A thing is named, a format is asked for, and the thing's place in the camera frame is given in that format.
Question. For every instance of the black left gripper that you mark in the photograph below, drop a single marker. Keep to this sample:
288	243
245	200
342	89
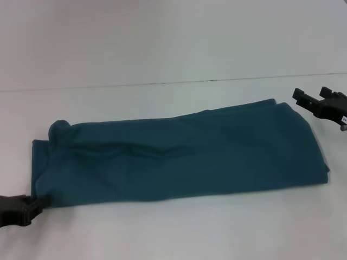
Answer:
12	212

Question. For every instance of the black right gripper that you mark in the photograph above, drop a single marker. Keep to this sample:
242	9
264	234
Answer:
332	109

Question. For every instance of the teal blue FREE t-shirt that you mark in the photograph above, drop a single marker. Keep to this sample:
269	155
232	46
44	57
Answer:
189	157

